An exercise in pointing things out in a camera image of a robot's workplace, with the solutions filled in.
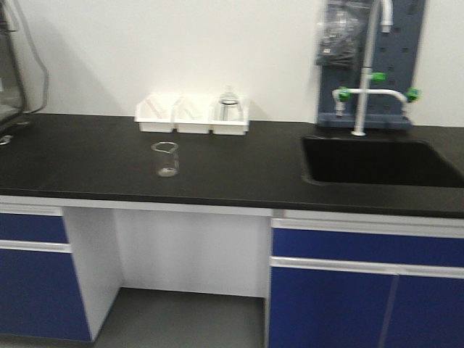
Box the white three-compartment plastic tray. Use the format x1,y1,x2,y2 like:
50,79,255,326
134,94,250,136

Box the clear glass conical flask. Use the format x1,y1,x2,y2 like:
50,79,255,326
216,86,243,121

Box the blue cabinet door far right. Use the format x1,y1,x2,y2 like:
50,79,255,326
385,275,463,347

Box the clear glass beaker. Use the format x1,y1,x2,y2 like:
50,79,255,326
152,141,179,178

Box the bag of black pegs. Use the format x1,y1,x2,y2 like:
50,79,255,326
315,1,370,69

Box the grey hose on wall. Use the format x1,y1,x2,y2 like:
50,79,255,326
6,0,50,115

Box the blue cabinet door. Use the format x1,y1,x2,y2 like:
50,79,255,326
268,267,393,347
385,275,463,347
1,249,91,341

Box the blue drawer front left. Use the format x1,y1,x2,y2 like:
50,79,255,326
1,213,68,244

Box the black lab sink basin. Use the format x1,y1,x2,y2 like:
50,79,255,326
302,136,463,189

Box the round metal bench grommet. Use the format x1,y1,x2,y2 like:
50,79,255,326
0,136,12,146

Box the grey pegboard drying rack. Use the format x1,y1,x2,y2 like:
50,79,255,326
316,1,426,130

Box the blue cabinet door left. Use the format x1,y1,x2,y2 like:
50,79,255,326
1,249,91,341

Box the white lab faucet green knobs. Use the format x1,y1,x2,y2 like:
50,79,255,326
332,1,421,136

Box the blue drawer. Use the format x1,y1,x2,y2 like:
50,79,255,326
1,213,68,244
272,228,463,268

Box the blue drawer front right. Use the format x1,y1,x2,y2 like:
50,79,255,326
272,228,463,268

